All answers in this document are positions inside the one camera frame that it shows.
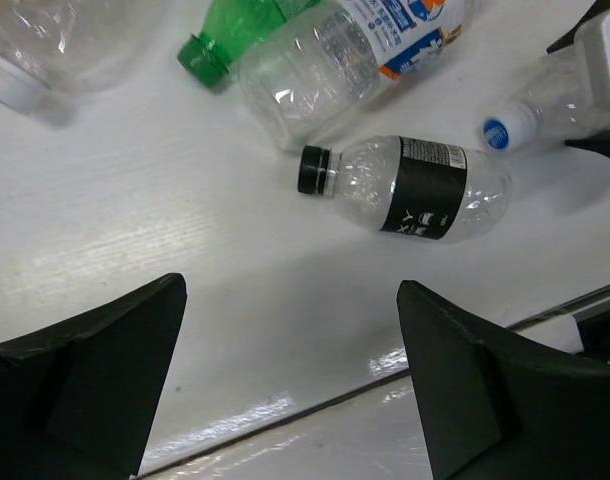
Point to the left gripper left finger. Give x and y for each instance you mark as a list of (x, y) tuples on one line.
[(78, 398)]

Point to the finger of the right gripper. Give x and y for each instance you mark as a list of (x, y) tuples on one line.
[(599, 143), (567, 39)]

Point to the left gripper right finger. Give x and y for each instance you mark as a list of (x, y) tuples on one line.
[(528, 401)]

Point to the clear bottle blue white cap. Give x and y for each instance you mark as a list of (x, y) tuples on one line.
[(550, 106)]

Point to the clear bottle black label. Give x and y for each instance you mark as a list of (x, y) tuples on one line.
[(410, 187)]

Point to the clear bottle blue white label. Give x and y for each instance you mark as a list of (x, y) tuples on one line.
[(339, 54)]

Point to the green plastic bottle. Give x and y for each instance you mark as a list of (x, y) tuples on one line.
[(229, 29)]

